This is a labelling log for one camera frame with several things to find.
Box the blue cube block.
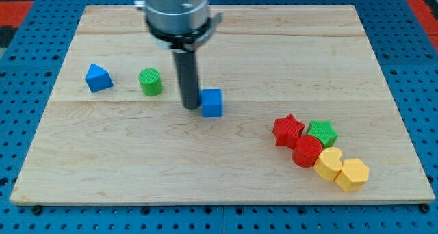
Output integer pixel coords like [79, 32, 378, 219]
[201, 88, 223, 118]

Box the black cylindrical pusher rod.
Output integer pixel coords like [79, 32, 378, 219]
[173, 51, 201, 110]

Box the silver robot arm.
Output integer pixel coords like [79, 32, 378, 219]
[142, 0, 222, 53]

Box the red star block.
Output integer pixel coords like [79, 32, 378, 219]
[272, 114, 305, 149]

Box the green star block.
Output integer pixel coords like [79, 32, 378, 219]
[307, 120, 339, 148]

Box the green cylinder block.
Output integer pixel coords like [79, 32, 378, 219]
[138, 68, 163, 96]

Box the light wooden board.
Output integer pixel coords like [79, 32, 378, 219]
[10, 5, 435, 206]

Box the red cylinder block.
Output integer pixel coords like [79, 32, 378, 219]
[292, 135, 322, 168]

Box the yellow heart block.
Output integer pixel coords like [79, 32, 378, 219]
[313, 147, 343, 181]

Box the blue triangular block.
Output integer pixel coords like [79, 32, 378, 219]
[85, 64, 114, 92]

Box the yellow hexagon block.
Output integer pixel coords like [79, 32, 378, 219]
[335, 159, 370, 192]

